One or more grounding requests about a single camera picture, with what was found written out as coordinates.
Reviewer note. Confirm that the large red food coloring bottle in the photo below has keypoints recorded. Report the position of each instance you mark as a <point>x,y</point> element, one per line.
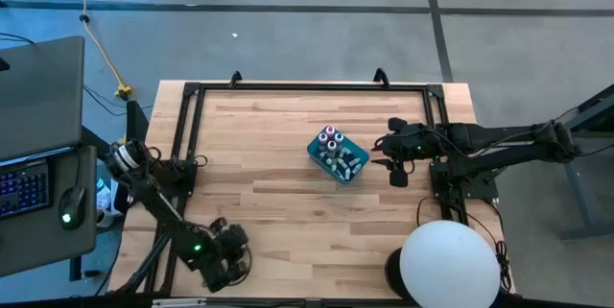
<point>330,130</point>

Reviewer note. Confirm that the black frame clamp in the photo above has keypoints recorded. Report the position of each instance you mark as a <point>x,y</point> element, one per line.
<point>236,78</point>
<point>382,78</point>

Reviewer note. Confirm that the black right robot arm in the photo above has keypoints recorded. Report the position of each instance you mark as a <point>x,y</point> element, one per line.
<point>503,142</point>

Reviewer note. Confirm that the grey side desk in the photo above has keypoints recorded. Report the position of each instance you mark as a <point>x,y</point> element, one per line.
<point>48,245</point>

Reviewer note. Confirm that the white mug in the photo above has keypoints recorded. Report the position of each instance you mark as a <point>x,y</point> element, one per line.
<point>103,218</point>

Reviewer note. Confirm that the black computer mouse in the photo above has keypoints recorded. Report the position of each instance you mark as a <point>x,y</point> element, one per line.
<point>72,207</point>

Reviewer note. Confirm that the clear drink bottle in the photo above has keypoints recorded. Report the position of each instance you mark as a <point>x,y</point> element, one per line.
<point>101,193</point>

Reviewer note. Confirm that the grey metal cart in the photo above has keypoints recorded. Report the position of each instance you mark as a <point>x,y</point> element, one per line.
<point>573,188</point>

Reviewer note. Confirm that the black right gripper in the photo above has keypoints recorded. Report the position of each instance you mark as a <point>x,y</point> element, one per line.
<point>408,147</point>

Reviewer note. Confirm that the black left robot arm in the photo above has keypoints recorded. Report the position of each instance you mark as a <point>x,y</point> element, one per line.
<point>158,202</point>

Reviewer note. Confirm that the large violet food coloring bottle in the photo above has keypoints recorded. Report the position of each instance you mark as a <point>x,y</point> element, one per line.
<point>323,139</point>

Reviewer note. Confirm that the blue plastic bin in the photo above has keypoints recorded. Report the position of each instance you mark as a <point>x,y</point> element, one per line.
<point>313,152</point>

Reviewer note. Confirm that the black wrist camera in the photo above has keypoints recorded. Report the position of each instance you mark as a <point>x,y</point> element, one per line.
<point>398,178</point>
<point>234,240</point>

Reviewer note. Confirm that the small black food coloring bottle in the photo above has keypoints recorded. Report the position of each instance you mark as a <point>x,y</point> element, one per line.
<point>334,167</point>

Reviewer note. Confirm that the small green food coloring bottle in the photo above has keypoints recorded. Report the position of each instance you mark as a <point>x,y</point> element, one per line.
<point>347,172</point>

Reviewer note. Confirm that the small red food coloring bottle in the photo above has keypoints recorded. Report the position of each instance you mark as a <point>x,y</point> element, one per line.
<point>341,161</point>

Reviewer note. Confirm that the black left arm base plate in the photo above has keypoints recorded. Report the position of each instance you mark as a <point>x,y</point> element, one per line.
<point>184,178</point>

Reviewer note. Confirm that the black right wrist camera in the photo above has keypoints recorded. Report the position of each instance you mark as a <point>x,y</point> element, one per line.
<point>398,178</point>

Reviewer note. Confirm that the large black food coloring bottle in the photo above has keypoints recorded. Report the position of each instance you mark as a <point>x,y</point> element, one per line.
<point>331,147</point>

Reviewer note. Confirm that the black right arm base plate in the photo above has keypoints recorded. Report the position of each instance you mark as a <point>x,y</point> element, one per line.
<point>479,190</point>

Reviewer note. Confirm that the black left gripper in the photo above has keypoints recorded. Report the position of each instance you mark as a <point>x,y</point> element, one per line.
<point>225,262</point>

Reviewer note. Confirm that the large blue food coloring bottle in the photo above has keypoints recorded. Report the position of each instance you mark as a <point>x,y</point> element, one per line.
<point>338,137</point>

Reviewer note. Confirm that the black backlit keyboard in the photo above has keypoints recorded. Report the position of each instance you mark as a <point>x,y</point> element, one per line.
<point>24,188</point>

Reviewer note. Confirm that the small blue food coloring bottle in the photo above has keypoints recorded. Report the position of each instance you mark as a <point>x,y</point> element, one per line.
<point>346,151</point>

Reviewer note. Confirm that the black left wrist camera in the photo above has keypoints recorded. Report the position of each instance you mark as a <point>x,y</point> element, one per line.
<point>234,240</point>

